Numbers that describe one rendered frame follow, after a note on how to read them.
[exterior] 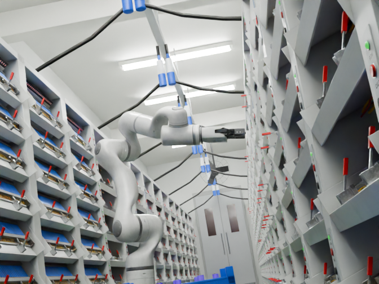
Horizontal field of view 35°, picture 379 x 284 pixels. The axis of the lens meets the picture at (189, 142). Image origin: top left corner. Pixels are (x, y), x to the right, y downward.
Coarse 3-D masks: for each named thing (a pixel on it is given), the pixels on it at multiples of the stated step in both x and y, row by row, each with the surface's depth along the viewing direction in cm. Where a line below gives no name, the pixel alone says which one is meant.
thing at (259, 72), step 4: (256, 24) 230; (260, 40) 237; (260, 44) 241; (260, 48) 245; (260, 52) 249; (260, 56) 254; (264, 56) 247; (260, 60) 258; (260, 64) 262; (264, 64) 256; (260, 68) 267; (256, 72) 289; (260, 72) 272; (264, 72) 279; (256, 76) 288; (260, 76) 277; (264, 76) 285; (260, 80) 282
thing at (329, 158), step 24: (288, 0) 146; (288, 24) 145; (288, 48) 152; (312, 48) 143; (336, 48) 142; (312, 72) 141; (312, 96) 140; (360, 120) 138; (312, 144) 140; (336, 144) 137; (360, 144) 137; (336, 168) 136; (360, 168) 135; (336, 240) 133; (360, 240) 132; (360, 264) 131
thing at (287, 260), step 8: (248, 56) 365; (248, 64) 364; (248, 72) 363; (256, 88) 360; (256, 96) 359; (264, 152) 351; (272, 192) 345; (272, 200) 344; (280, 224) 341; (280, 232) 340; (288, 256) 337; (288, 264) 336; (288, 272) 335
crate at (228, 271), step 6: (222, 270) 177; (228, 270) 160; (222, 276) 177; (228, 276) 159; (234, 276) 160; (192, 282) 159; (198, 282) 159; (204, 282) 159; (210, 282) 159; (216, 282) 159; (222, 282) 159; (228, 282) 159; (234, 282) 159
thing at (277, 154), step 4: (276, 120) 221; (276, 124) 221; (280, 140) 231; (276, 144) 245; (280, 144) 236; (272, 148) 280; (276, 148) 251; (280, 148) 241; (272, 152) 279; (276, 152) 257; (280, 152) 247; (272, 156) 279; (276, 156) 263; (280, 156) 253; (276, 160) 270; (280, 160) 262; (276, 164) 277
